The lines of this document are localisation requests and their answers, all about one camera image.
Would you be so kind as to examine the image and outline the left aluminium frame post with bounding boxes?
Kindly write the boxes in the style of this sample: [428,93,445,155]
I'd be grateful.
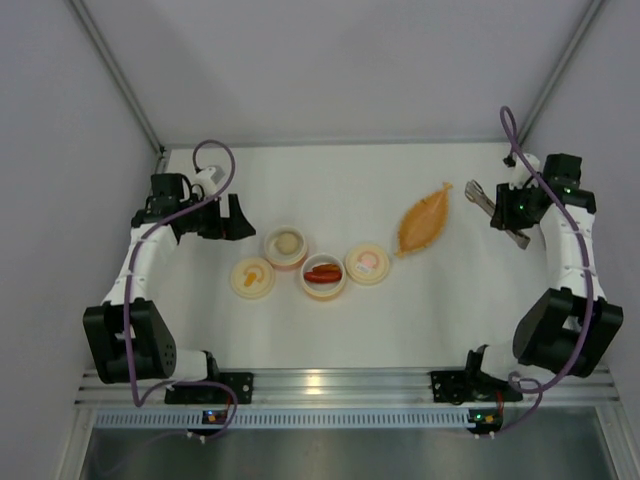
[65,0,166,157]

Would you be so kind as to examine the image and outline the aluminium mounting rail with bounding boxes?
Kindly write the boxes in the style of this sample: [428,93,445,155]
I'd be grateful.
[74,367,621,407]

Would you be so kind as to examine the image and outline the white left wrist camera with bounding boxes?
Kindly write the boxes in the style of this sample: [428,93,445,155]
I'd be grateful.
[193,165,226,197]

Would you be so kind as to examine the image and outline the long red sausage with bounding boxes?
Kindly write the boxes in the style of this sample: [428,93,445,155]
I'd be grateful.
[303,271,343,284]

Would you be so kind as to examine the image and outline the pink-based bowl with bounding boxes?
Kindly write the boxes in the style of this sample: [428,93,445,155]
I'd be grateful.
[263,226,308,271]

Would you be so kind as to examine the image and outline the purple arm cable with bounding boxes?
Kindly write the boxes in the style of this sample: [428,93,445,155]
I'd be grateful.
[499,105,597,441]
[122,139,239,441]

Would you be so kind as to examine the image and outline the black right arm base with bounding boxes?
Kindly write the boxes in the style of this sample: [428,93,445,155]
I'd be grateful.
[429,370,523,405]

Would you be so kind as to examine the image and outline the cream lid with pink handle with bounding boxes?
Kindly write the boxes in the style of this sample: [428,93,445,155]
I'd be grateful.
[344,243,391,286]

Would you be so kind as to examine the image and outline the cream lid with orange handle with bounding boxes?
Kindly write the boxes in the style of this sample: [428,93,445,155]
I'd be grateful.
[230,257,276,300]

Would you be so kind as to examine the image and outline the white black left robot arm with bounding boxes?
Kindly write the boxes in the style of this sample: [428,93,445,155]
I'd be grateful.
[83,166,256,384]

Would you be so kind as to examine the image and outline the white steamed bun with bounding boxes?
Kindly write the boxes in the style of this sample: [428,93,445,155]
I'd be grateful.
[274,231,300,256]

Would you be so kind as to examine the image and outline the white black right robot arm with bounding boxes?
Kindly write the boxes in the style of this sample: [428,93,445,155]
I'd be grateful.
[465,153,624,387]

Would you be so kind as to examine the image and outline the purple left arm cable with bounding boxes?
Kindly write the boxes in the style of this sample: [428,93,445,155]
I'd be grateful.
[122,139,239,441]

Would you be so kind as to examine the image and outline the orange-based bowl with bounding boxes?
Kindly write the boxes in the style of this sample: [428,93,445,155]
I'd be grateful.
[299,253,347,301]

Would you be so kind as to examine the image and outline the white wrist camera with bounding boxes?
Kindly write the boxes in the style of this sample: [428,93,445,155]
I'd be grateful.
[193,165,226,197]
[503,153,540,190]

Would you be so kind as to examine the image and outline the fish-shaped woven bamboo tray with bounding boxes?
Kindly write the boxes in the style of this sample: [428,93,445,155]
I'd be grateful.
[395,182,453,258]

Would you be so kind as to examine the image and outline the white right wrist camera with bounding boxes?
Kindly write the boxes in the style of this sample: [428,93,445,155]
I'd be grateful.
[503,153,540,190]

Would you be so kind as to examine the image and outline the slotted grey cable duct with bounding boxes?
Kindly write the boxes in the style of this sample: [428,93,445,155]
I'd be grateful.
[94,408,501,430]

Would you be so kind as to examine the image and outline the right aluminium frame post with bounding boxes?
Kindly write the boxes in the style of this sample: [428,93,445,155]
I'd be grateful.
[517,0,609,145]

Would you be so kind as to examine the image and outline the aluminium frame post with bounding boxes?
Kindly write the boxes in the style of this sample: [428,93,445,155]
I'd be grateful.
[65,0,166,157]
[517,0,609,145]

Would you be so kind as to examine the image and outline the stainless steel tongs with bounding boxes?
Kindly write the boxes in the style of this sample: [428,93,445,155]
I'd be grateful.
[464,180,531,250]

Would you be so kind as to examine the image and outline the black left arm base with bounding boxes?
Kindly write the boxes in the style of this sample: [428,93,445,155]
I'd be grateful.
[164,371,254,405]

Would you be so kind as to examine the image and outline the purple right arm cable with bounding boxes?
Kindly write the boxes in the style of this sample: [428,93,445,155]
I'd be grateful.
[499,105,597,441]

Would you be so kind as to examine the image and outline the short brown fried sausage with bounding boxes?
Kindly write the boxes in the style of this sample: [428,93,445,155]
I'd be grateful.
[312,263,341,273]

